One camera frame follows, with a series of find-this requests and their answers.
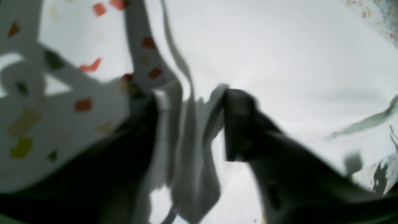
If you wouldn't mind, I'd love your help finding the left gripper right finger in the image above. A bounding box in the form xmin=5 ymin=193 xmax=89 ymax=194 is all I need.
xmin=224 ymin=89 xmax=397 ymax=224

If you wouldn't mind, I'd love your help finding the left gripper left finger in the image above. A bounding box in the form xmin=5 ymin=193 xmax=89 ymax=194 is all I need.
xmin=1 ymin=95 xmax=158 ymax=224

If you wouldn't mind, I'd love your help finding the white T-shirt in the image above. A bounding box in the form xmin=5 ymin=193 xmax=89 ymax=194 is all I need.
xmin=124 ymin=0 xmax=398 ymax=224

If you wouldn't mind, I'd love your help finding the terrazzo patterned tablecloth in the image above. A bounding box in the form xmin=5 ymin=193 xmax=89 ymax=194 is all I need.
xmin=1 ymin=0 xmax=167 ymax=194

